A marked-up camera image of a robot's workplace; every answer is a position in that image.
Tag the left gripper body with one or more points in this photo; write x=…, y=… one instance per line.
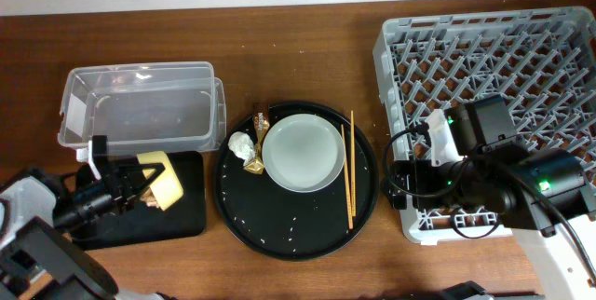
x=96, y=199

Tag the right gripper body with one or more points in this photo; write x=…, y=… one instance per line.
x=427, y=179

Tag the yellow bowl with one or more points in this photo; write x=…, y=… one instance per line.
x=166, y=189

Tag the white tissue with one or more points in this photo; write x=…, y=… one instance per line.
x=242, y=146

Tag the wooden chopstick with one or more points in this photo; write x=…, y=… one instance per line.
x=347, y=184
x=352, y=166

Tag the gold brown snack wrapper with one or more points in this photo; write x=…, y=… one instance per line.
x=261, y=124

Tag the grey plate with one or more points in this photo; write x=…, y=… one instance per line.
x=303, y=153

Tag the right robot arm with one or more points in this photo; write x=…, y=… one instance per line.
x=553, y=219

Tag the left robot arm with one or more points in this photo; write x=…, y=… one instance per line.
x=38, y=211

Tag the grey dishwasher rack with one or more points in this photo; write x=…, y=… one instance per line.
x=540, y=61

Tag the black rectangular tray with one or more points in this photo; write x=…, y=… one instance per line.
x=184, y=218

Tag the clear plastic bin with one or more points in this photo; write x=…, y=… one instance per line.
x=144, y=107

